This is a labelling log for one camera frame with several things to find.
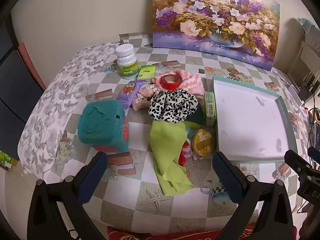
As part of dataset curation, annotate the green tissue pack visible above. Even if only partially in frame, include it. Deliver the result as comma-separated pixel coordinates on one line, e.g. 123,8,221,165
137,64,156,80

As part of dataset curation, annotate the white tray teal rim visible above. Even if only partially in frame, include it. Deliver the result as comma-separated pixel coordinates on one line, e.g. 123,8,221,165
213,76,297,163

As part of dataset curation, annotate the purple cartoon snack packet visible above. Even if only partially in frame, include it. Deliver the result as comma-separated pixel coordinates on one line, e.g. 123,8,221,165
117,81,145,109

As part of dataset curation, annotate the light blue face mask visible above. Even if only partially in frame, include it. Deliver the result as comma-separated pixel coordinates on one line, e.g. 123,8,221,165
183,121,201,140

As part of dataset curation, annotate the red tape roll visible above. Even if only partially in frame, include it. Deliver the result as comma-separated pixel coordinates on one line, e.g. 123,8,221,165
160,74,182,91

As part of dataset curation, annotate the black power adapter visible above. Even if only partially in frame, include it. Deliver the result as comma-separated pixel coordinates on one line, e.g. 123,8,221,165
298,87,312,101

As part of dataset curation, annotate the yellow round tin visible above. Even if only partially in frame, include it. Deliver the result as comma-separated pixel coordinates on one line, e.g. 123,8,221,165
191,129,216,157

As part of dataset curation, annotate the white pill bottle green label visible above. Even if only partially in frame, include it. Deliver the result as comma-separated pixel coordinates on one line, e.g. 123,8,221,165
115,43,139,80

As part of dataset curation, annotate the red mat gold print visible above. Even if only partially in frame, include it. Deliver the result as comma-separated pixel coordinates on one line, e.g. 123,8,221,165
107,225,256,240

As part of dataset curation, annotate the floral canvas painting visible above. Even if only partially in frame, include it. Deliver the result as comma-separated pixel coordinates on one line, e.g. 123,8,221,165
152,0,280,70

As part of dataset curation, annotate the lime green cloth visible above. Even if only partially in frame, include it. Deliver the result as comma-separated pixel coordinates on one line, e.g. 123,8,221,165
149,121,194,196

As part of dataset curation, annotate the green yellow sponge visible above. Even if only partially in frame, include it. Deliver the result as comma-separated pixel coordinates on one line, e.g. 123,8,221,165
183,102,204,129

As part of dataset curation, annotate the pink fabric scrunchie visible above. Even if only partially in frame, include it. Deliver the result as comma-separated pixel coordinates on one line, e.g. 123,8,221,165
131,83,160,111

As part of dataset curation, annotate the red white small plush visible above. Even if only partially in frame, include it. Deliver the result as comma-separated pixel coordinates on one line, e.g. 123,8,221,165
178,140,192,166

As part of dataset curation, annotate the patterned tablecloth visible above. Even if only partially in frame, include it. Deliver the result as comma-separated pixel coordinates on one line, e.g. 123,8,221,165
17,34,309,235

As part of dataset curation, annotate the teal plush toy cube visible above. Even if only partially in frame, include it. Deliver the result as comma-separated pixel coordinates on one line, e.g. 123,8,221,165
78,100,129,153

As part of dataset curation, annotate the white shelf unit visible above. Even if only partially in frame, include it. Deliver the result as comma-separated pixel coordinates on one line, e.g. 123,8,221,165
287,17,320,93

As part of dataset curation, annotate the black white leopard scrunchie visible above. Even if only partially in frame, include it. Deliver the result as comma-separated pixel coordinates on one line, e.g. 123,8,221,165
148,88,199,124

